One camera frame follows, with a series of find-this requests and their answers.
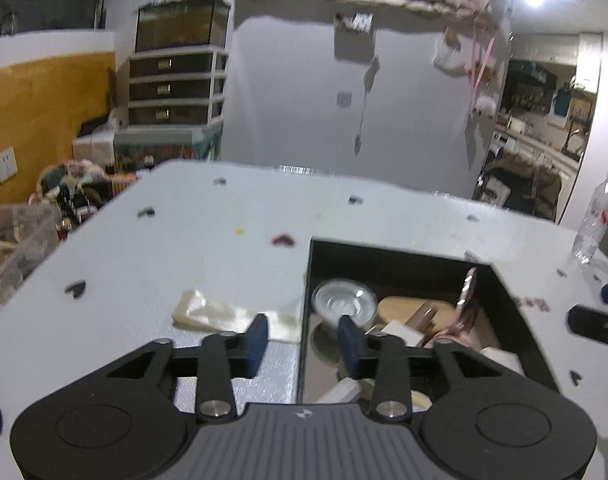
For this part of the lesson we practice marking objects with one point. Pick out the glass fish tank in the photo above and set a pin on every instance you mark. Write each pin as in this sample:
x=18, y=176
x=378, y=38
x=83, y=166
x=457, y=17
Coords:
x=181, y=23

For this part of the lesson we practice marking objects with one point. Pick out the clear plastic funnel cup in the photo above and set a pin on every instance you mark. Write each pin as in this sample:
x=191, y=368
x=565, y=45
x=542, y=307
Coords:
x=333, y=299

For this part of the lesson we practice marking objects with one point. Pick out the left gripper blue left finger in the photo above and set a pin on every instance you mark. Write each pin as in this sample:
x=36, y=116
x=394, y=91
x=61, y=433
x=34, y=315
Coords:
x=223, y=357

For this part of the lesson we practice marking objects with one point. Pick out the clear plastic water bottle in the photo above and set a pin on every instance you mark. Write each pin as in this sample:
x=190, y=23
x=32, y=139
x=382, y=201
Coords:
x=593, y=226

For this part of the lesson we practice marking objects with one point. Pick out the white plastic drawer unit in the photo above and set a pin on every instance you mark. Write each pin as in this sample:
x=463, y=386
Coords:
x=177, y=86

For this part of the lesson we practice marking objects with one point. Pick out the black storage box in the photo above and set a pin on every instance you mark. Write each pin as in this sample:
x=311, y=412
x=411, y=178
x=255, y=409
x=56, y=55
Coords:
x=388, y=272

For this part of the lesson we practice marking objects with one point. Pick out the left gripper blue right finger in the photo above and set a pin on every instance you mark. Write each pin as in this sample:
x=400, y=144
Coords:
x=383, y=358

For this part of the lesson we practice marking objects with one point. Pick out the clear plastic storage bin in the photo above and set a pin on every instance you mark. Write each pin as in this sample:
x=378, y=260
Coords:
x=28, y=235

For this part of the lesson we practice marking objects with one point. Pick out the pile of plush toys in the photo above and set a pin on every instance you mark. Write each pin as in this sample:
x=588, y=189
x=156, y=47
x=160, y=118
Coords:
x=79, y=188

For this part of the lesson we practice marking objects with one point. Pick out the teal low cabinet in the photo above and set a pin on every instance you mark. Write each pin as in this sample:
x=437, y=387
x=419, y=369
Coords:
x=133, y=146

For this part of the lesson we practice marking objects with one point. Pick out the white wall power socket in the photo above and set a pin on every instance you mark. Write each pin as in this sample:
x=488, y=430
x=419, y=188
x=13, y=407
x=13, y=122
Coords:
x=8, y=166

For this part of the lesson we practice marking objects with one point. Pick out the cream satin ribbon strip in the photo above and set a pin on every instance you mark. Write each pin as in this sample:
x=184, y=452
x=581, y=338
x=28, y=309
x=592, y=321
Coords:
x=194, y=311

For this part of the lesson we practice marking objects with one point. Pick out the white small cube box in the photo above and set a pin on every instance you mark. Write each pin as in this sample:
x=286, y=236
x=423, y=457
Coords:
x=410, y=336

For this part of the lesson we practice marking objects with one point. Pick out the oval wooden lidded box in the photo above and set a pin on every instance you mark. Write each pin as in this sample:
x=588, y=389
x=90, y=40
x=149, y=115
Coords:
x=402, y=309

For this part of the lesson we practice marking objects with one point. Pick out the pink scissors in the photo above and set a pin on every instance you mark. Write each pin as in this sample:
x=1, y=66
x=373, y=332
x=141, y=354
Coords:
x=462, y=329

